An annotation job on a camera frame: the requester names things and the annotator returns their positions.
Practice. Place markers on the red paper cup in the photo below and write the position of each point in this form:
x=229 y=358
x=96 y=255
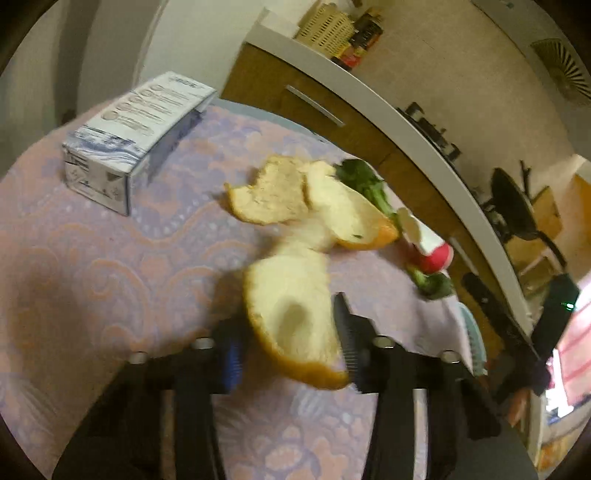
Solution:
x=434 y=258

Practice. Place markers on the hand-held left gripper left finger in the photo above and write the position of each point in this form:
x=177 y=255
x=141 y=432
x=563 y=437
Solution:
x=231 y=364

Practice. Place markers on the round green vegetable piece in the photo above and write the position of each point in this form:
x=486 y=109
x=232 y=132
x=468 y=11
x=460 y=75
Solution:
x=431 y=284

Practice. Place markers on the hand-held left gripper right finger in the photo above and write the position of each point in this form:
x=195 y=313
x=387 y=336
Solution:
x=345 y=341

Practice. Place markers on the range hood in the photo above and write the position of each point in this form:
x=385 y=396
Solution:
x=561 y=69

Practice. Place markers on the white and blue carton box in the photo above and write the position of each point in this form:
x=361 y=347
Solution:
x=134 y=129

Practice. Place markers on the beige utensil basket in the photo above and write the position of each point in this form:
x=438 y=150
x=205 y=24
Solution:
x=323 y=27

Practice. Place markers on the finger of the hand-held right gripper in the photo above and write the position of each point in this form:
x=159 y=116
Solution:
x=485 y=300

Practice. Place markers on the light blue plastic basket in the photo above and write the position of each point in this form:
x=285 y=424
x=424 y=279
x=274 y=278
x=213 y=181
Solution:
x=475 y=346

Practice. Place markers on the person's right hand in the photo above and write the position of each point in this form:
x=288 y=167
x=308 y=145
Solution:
x=517 y=406

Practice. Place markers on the leafy green bok choy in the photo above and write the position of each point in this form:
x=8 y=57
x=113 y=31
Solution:
x=364 y=182

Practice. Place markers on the large orange peel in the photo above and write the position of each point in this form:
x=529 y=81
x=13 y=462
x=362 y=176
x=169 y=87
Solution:
x=295 y=314

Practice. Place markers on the large dark sauce bottle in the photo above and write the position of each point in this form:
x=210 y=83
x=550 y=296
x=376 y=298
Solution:
x=364 y=39

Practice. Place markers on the pink striped cloth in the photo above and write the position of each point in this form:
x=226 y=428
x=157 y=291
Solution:
x=575 y=364

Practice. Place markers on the black wok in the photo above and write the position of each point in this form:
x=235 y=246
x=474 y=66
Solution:
x=512 y=203

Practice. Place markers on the black gas stove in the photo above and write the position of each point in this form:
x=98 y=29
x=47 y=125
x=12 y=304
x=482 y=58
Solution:
x=431 y=134

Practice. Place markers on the wooden cutting board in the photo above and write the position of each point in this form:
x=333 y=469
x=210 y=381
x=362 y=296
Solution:
x=547 y=212

